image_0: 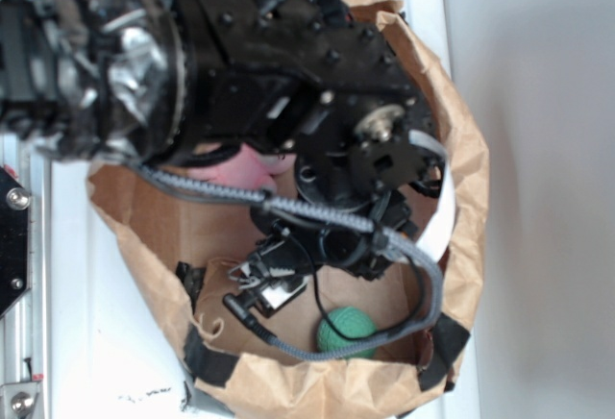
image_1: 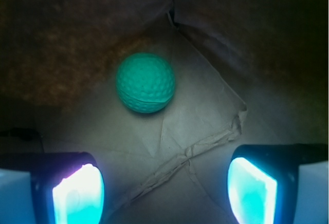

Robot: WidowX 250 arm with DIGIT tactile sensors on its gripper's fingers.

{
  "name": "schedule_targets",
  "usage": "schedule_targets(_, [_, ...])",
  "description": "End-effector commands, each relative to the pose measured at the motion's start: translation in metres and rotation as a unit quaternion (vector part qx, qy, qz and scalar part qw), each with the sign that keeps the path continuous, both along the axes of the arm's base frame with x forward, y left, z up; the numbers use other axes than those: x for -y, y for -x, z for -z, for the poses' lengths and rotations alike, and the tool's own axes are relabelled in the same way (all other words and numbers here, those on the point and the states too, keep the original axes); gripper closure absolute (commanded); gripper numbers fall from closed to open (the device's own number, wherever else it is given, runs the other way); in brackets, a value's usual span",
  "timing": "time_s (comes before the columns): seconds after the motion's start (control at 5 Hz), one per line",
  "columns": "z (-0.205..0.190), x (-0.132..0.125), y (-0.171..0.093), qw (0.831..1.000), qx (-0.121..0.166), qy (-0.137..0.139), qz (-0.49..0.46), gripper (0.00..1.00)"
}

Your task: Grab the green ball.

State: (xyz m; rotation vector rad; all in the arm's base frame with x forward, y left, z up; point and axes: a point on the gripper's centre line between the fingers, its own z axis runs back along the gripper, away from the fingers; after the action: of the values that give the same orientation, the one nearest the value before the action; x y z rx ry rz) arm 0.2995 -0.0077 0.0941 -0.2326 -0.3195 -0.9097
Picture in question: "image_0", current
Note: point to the silver corner bracket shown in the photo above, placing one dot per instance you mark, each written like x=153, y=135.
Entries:
x=21, y=400

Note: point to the pink plush bunny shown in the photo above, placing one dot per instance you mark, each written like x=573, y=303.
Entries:
x=249, y=169

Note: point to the aluminium frame rail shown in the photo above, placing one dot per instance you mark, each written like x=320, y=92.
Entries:
x=24, y=329

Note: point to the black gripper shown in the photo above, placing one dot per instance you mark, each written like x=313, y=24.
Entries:
x=338, y=239

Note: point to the black bracket plate with bolts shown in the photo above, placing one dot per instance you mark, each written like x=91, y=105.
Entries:
x=15, y=240

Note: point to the green dimpled ball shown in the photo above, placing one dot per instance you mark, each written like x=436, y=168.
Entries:
x=343, y=327

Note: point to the brown paper lined box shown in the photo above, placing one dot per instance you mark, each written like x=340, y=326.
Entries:
x=179, y=254

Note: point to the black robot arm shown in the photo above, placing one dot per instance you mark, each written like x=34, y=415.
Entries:
x=297, y=107

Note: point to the small black camera module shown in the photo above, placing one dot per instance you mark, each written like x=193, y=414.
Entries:
x=272, y=276

